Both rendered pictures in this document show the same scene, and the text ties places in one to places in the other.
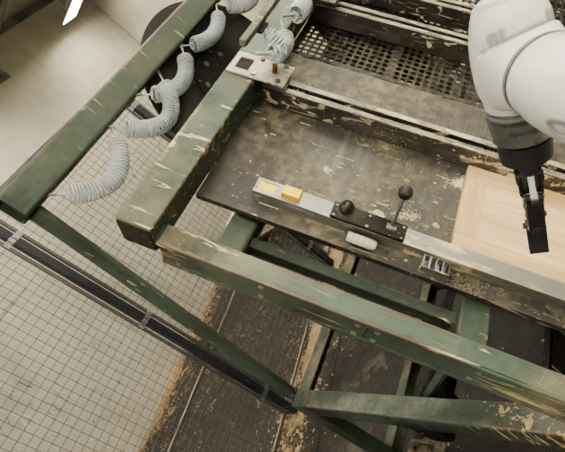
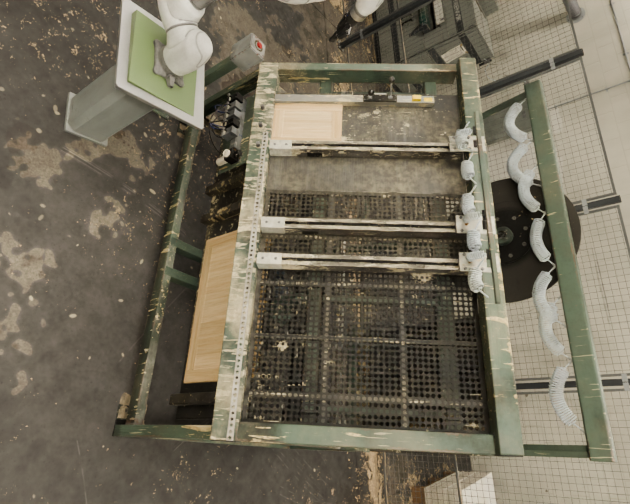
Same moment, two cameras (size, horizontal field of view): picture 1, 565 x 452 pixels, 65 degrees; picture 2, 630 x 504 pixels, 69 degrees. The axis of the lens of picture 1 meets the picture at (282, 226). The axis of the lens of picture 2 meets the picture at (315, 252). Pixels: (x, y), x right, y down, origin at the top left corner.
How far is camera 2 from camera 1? 2.93 m
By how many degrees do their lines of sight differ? 57
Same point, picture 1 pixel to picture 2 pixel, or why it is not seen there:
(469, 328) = (327, 88)
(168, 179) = (467, 76)
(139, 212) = (467, 61)
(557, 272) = (297, 108)
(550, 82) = not seen: outside the picture
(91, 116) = (542, 132)
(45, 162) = (538, 101)
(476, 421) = not seen: hidden behind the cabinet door
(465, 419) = not seen: hidden behind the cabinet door
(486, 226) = (328, 118)
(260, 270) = (412, 67)
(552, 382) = (302, 66)
